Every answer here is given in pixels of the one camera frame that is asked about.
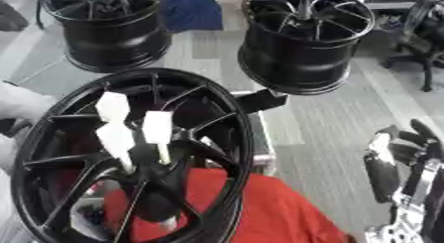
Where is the black wheel rim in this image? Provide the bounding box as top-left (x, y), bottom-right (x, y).
top-left (236, 0), bottom-right (377, 96)
top-left (40, 0), bottom-right (173, 74)

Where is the black spoked wheel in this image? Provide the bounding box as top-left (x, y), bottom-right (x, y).
top-left (8, 67), bottom-right (257, 243)

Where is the grey metal wheel stand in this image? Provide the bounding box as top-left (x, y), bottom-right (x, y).
top-left (246, 110), bottom-right (279, 176)

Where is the white soft object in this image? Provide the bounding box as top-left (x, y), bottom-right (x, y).
top-left (0, 82), bottom-right (61, 124)

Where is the black office chair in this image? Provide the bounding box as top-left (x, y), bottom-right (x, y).
top-left (382, 0), bottom-right (444, 93)

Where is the white pin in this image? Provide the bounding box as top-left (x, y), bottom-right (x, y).
top-left (140, 110), bottom-right (175, 166)
top-left (93, 122), bottom-right (139, 174)
top-left (93, 90), bottom-right (132, 124)

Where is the black wheel stand bracket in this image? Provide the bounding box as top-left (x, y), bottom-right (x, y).
top-left (229, 88), bottom-right (290, 115)

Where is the blue fabric object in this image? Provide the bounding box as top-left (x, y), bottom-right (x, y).
top-left (163, 0), bottom-right (226, 34)

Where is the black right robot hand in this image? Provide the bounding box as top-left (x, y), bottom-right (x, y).
top-left (362, 118), bottom-right (444, 204)

